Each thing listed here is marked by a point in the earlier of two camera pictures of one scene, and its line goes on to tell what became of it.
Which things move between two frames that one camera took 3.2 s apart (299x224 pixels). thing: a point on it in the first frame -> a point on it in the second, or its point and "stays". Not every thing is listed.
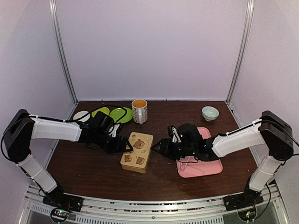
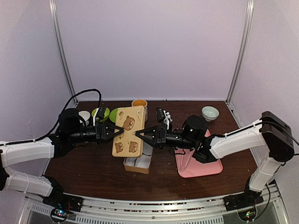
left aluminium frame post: [61, 48] stays
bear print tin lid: [142, 145] -> [127, 143]
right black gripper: [166, 149] -> [157, 132]
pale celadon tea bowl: [210, 113] stays
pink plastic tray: [189, 166] stays
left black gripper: [117, 148] -> [107, 138]
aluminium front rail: [159, 209] stays
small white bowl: [80, 114] stays
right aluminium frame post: [246, 32] stays
